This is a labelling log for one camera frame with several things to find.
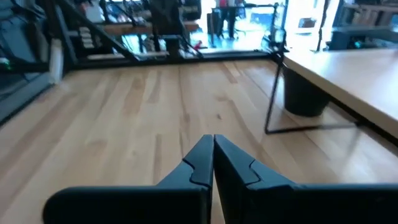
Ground silver metal bracket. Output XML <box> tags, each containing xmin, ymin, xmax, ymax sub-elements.
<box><xmin>49</xmin><ymin>39</ymin><xmax>65</xmax><ymax>85</ymax></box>

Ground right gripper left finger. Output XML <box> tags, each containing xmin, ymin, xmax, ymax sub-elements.
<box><xmin>43</xmin><ymin>134</ymin><xmax>215</xmax><ymax>224</ymax></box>

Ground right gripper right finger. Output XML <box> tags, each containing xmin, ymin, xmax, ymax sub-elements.
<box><xmin>214</xmin><ymin>134</ymin><xmax>398</xmax><ymax>224</ymax></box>

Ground person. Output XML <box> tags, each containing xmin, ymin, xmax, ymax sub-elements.
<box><xmin>217</xmin><ymin>0</ymin><xmax>239</xmax><ymax>40</ymax></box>

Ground potted green plant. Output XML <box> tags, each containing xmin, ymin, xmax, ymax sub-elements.
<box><xmin>282</xmin><ymin>66</ymin><xmax>331</xmax><ymax>118</ymax></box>

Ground wooden shelf black metal legs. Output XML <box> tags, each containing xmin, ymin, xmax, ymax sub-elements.
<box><xmin>264</xmin><ymin>48</ymin><xmax>398</xmax><ymax>140</ymax></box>

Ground black box white labels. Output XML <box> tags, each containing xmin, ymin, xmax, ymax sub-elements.
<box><xmin>77</xmin><ymin>26</ymin><xmax>96</xmax><ymax>50</ymax></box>

